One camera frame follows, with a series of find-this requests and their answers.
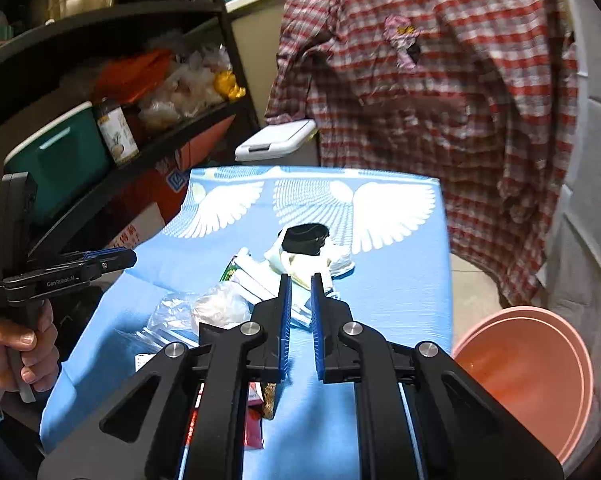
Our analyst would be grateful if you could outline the orange plastic bag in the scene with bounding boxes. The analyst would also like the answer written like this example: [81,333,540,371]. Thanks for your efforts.
[93,50,174,106]

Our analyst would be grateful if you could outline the green white ointment tube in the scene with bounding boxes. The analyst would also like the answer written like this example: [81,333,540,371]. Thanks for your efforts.
[220,247,254,286]

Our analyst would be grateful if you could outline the pile of clear plastic bags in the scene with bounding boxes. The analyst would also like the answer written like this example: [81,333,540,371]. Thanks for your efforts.
[139,42,232,131]

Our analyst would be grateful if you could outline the pink plastic basin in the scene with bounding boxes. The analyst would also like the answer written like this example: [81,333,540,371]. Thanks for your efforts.
[451,306,594,467]

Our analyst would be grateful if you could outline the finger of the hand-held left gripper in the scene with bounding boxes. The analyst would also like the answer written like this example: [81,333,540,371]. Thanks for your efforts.
[63,246,132,261]
[55,252,137,281]

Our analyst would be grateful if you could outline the green storage box white lid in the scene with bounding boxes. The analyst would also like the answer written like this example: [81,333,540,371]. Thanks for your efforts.
[3,101,114,226]

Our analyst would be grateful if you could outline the red cardboard box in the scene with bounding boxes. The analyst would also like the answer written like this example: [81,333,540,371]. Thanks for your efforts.
[125,115,237,228]

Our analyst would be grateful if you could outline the person's left hand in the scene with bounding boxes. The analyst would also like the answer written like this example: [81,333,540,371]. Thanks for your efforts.
[0,302,61,396]

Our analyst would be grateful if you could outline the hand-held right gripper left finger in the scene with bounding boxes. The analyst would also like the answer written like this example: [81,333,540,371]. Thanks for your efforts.
[38,272,294,480]

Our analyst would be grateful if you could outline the red white carton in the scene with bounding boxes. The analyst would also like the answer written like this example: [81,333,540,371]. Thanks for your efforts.
[135,352,281,452]

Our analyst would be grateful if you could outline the person's left forearm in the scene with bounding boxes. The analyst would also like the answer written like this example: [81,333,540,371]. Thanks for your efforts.
[0,392,46,480]

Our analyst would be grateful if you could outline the red plaid shirt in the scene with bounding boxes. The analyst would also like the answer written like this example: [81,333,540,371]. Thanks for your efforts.
[264,0,581,307]

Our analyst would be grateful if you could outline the clear plastic bag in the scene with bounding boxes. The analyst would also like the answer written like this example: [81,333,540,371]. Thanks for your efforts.
[148,282,254,347]

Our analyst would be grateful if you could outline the black metal shelf rack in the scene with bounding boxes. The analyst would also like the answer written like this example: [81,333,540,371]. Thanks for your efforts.
[0,0,261,281]

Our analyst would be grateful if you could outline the black cloth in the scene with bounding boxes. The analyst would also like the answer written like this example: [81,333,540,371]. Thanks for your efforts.
[280,224,331,257]

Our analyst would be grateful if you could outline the yellow plastic bag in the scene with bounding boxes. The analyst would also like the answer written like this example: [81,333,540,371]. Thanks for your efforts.
[214,70,247,101]

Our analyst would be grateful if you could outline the white paper packets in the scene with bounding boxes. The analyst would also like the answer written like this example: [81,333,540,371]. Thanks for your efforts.
[229,260,338,328]

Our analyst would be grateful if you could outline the brown glass jar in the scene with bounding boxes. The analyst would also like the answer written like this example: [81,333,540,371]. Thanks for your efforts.
[96,97,140,166]

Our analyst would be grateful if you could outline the blue winged print tablecloth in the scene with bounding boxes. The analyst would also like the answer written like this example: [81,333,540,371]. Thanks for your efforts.
[40,166,453,480]

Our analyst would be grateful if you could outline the white tissue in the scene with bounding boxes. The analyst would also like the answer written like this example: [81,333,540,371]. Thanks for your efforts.
[264,237,355,281]

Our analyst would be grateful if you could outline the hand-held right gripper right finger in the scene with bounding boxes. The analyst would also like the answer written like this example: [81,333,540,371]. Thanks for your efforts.
[310,272,563,480]

